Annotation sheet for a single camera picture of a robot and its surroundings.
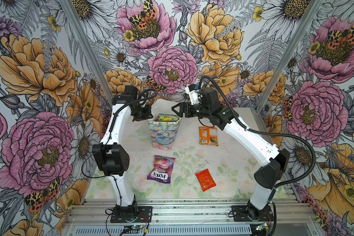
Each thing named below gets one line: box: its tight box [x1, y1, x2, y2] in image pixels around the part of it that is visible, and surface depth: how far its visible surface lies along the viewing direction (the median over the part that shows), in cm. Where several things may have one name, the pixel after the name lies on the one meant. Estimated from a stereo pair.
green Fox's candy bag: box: [156, 113, 180, 122], surface depth 95 cm
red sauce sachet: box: [195, 168, 217, 193], surface depth 87 cm
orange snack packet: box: [198, 126, 219, 147], surface depth 104 cm
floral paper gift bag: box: [148, 118, 181, 151], surface depth 87 cm
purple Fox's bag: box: [147, 154, 177, 184], surface depth 89 cm
